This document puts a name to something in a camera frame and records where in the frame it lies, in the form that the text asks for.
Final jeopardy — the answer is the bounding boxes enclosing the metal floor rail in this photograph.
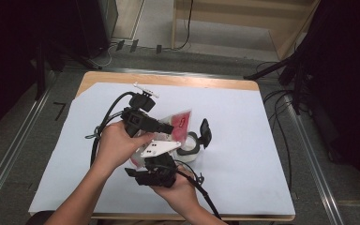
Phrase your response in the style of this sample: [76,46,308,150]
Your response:
[288,93,345,225]
[0,70,60,218]

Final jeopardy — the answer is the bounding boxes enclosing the wooden table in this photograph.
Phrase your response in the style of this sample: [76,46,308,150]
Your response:
[27,70,296,222]

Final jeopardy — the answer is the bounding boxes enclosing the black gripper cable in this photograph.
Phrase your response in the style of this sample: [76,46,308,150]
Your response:
[84,90,138,167]
[172,159,223,220]

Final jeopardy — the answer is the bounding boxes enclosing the thin black hanging cable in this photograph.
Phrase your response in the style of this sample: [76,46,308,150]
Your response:
[172,0,195,52]

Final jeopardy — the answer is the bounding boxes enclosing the light wooden frame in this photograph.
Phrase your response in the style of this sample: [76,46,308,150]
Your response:
[171,0,322,61]

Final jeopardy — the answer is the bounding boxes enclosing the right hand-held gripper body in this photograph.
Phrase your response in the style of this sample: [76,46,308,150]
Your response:
[133,139,183,188]

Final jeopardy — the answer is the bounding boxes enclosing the person's left hand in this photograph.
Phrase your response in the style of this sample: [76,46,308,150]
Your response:
[91,119,156,176]

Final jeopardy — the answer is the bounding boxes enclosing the black tripod stand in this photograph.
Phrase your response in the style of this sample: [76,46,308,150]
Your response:
[33,37,103,101]

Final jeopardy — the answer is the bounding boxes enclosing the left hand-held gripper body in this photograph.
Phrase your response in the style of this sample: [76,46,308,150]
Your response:
[120,82,160,139]

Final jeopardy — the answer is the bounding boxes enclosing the red and white refill pouch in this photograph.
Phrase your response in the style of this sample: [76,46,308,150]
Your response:
[128,108,193,171]

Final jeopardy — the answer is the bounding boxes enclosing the dark cabinet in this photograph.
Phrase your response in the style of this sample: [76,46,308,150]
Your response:
[74,0,119,59]

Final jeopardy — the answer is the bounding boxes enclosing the metal floor strip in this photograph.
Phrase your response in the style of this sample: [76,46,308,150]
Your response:
[106,67,248,80]

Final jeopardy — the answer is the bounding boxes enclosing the person's right hand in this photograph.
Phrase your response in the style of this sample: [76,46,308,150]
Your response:
[149,164,202,218]

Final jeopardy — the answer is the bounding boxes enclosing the black floor cables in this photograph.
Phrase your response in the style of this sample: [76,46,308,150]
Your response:
[255,60,295,192]

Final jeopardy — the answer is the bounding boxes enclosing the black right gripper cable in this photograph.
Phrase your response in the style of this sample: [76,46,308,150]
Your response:
[172,159,223,220]

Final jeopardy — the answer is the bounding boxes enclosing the black metal stand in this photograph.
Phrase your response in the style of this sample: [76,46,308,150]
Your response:
[243,46,314,116]

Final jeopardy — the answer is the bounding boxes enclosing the white container with black lid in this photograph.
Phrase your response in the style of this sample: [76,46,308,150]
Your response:
[175,117,213,164]

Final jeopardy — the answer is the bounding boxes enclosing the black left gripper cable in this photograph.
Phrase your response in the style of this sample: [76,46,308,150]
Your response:
[84,90,138,167]

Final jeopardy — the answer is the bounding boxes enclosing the white paper sheet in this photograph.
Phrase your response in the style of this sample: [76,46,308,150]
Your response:
[27,82,296,217]

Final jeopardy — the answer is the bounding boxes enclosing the white floor cable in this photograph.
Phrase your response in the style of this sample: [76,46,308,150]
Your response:
[96,42,120,68]

